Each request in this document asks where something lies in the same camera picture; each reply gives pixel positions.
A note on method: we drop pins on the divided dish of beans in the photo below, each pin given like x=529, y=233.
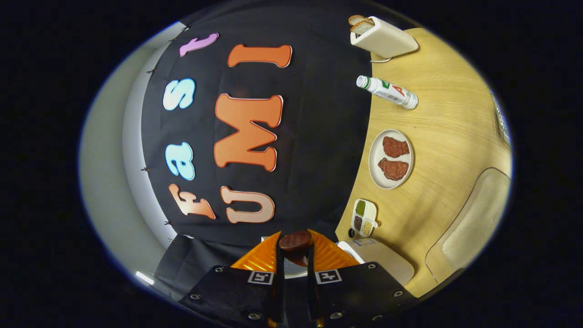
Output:
x=364, y=218

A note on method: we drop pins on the red meat piece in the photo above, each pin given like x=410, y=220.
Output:
x=395, y=147
x=392, y=169

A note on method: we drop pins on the toasted bread slice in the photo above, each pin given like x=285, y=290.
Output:
x=363, y=27
x=357, y=19

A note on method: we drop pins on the white rice cooker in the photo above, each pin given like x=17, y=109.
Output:
x=387, y=264

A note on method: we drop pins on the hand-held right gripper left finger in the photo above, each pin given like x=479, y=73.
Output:
x=278, y=291

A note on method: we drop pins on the white round plate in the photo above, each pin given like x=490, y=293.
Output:
x=375, y=173

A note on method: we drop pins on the ceiling light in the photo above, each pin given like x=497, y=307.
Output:
x=145, y=278

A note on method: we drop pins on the white bottle green label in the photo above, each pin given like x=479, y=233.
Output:
x=387, y=91

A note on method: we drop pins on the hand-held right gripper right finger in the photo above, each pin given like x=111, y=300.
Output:
x=312, y=291

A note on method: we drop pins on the black backdrop cloth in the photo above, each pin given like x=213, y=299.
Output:
x=319, y=136

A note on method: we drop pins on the wooden spoon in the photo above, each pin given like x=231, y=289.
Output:
x=296, y=241

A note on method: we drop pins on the cream toaster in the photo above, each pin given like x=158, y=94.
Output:
x=387, y=38

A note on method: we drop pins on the clear plastic rice tray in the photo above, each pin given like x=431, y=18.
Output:
x=437, y=264

